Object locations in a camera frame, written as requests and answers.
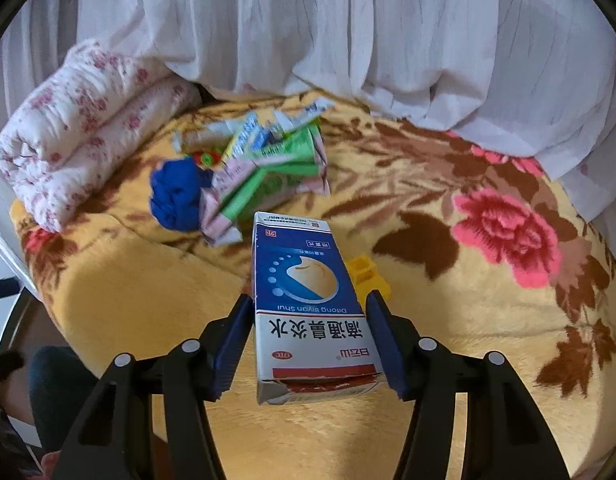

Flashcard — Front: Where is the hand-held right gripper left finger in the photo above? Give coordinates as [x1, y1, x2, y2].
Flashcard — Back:
[50, 294, 254, 480]

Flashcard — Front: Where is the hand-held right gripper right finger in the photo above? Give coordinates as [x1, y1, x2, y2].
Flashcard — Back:
[365, 290, 571, 480]

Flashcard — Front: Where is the blue and white medicine box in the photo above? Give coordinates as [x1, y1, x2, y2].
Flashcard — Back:
[252, 211, 389, 406]

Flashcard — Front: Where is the small yellow plastic piece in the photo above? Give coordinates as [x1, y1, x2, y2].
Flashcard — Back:
[347, 256, 392, 301]

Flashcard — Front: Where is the yellow floral blanket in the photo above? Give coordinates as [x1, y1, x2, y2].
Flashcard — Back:
[10, 92, 616, 480]

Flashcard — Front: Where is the pink flattened carton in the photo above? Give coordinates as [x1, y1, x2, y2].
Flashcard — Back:
[198, 160, 269, 247]

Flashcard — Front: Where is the blue cloth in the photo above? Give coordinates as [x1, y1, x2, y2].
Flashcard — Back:
[149, 157, 216, 233]

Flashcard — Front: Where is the dark cloth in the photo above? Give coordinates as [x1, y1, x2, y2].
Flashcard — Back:
[0, 345, 104, 480]

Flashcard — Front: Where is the small red and green item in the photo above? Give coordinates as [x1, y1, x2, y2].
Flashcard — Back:
[185, 147, 224, 168]

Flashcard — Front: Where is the green flattened carton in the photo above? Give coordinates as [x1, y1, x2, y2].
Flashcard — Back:
[223, 122, 331, 221]

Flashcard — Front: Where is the white and blue paper packet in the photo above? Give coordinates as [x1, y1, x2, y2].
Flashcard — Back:
[223, 100, 336, 161]

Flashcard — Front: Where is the folded pink floral quilt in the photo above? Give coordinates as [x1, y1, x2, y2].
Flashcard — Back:
[0, 40, 201, 233]

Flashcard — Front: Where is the white sheer curtain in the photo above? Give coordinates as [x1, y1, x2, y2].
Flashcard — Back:
[0, 0, 616, 221]

